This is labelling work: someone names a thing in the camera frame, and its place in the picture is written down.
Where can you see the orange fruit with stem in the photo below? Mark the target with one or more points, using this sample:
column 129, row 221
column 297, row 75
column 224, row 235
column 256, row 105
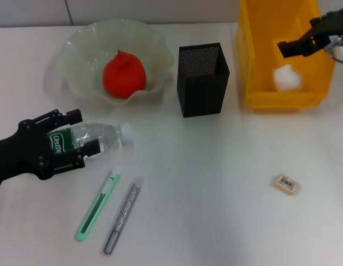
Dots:
column 124, row 77

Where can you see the yellow plastic storage bin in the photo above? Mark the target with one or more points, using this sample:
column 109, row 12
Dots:
column 271, row 97

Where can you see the grey silver marker pen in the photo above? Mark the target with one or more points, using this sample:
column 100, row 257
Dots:
column 124, row 213

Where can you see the beige eraser with barcode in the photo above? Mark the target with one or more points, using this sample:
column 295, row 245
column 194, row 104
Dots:
column 284, row 184

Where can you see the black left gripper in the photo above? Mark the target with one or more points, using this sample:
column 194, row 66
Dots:
column 21, row 155

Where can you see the clear green-label water bottle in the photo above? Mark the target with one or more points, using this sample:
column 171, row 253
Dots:
column 110, row 134

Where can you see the translucent green wavy fruit plate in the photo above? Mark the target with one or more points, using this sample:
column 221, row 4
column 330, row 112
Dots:
column 85, row 55

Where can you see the black mesh pen holder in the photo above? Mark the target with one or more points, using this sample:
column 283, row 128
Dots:
column 201, row 94

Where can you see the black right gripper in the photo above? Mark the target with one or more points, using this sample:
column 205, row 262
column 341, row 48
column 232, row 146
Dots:
column 334, row 25

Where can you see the mint green utility knife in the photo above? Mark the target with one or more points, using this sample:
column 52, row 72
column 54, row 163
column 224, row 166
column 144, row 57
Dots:
column 88, row 219

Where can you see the white paper ball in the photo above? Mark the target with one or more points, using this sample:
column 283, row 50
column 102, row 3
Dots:
column 287, row 79

